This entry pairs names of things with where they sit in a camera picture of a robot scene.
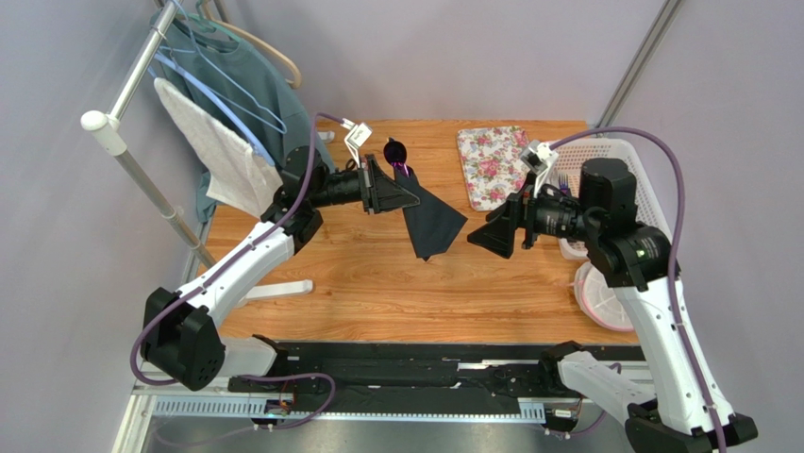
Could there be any wooden hanger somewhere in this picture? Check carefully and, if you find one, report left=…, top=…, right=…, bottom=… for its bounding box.
left=196, top=0, right=303, bottom=90

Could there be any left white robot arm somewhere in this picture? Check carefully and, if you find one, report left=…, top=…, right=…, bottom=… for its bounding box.
left=132, top=146, right=420, bottom=391

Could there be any black paper napkin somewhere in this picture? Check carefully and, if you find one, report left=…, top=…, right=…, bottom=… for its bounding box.
left=394, top=167, right=467, bottom=261

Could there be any white towel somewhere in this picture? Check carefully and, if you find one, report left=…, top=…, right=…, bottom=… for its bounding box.
left=154, top=77, right=282, bottom=218

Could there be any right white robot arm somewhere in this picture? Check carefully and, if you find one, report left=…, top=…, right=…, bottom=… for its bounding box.
left=468, top=158, right=758, bottom=452

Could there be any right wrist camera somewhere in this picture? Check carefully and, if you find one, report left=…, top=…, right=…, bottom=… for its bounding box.
left=520, top=140, right=559, bottom=196

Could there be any teal shirt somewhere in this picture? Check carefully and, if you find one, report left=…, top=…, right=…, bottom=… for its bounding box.
left=154, top=21, right=312, bottom=217

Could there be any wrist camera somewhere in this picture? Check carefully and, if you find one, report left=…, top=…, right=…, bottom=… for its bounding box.
left=342, top=119, right=373, bottom=168
left=520, top=140, right=559, bottom=196

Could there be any purple spoon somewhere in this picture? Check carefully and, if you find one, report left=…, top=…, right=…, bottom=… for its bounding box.
left=383, top=137, right=410, bottom=177

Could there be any blue hanger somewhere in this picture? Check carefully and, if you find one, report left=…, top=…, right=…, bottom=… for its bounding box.
left=159, top=16, right=291, bottom=166

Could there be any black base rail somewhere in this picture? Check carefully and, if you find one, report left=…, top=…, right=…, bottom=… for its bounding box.
left=227, top=342, right=579, bottom=415

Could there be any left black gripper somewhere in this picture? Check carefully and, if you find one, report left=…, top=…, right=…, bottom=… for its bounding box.
left=310, top=155, right=420, bottom=215

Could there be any floral tray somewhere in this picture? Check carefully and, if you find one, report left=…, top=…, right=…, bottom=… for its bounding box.
left=457, top=126, right=529, bottom=211

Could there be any white plastic basket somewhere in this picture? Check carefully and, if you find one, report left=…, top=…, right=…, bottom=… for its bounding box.
left=551, top=138, right=673, bottom=240

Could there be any pink rimmed mesh cover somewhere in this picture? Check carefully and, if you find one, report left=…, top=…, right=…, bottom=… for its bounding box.
left=572, top=261, right=634, bottom=332

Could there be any silver clothes rack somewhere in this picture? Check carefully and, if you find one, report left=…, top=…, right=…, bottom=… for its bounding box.
left=80, top=0, right=337, bottom=312

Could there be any purple fork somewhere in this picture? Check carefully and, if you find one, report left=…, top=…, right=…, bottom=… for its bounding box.
left=557, top=172, right=571, bottom=196

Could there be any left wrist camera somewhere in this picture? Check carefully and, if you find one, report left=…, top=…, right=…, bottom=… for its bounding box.
left=342, top=119, right=373, bottom=168

